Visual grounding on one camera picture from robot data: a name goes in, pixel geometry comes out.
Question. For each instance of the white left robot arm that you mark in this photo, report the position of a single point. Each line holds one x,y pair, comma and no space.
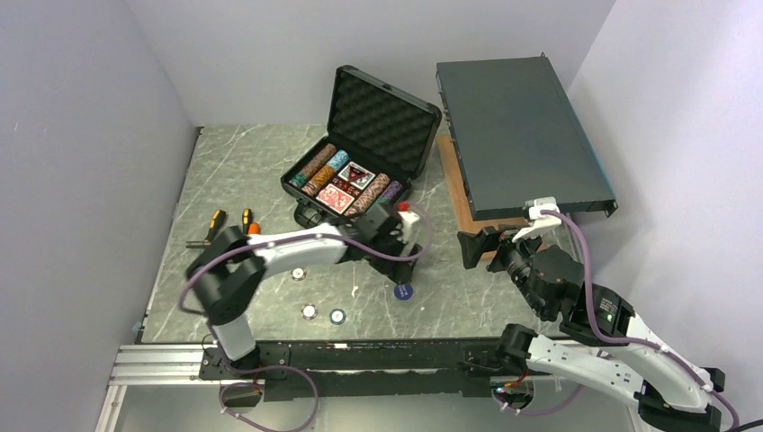
224,278

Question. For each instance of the light blue chip stack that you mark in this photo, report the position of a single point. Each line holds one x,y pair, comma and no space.
338,160

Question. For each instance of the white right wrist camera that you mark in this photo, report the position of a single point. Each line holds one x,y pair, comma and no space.
541,217

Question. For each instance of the grey metal pipe fitting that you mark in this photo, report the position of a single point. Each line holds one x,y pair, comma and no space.
197,244

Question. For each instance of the blue playing card deck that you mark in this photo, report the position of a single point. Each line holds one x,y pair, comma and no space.
356,175

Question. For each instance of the orange black handled screwdriver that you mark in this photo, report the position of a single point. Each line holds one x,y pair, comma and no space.
249,226

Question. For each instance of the orange yellow chip stack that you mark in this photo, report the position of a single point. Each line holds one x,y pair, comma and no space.
319,180

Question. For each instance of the red die in case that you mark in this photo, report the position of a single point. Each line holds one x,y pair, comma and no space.
346,187

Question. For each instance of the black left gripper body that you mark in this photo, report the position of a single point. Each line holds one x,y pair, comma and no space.
390,246

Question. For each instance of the brown blue chip row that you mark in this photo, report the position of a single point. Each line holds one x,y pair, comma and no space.
369,195

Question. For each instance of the red playing card deck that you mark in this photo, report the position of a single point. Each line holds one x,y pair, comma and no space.
336,199

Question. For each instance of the brown grey chip row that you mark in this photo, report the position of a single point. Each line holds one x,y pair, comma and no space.
313,166

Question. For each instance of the dark teal rack server box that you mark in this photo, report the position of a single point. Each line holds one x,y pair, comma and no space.
517,138

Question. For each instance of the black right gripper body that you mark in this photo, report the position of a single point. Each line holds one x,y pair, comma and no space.
514,257

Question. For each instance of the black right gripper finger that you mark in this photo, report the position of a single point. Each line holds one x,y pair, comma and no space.
503,230
475,245

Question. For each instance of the teal poker chip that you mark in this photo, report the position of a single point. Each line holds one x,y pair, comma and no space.
337,316

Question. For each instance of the black yellow handled screwdriver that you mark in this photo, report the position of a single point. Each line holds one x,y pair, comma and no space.
218,221

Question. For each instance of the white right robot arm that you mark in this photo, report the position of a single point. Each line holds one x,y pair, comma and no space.
615,352

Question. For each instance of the red black all-in triangle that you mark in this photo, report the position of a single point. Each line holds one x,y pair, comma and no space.
356,174

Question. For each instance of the white brown poker chip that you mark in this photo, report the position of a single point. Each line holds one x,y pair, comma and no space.
298,274
309,312

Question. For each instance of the blue small blind button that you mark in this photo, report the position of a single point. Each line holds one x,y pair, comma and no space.
403,291

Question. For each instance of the black poker set case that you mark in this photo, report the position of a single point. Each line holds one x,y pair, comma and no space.
382,128

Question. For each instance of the wooden board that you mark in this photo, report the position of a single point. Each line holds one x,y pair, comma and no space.
453,178

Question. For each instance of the purple chip stack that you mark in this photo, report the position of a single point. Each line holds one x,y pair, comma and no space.
391,191

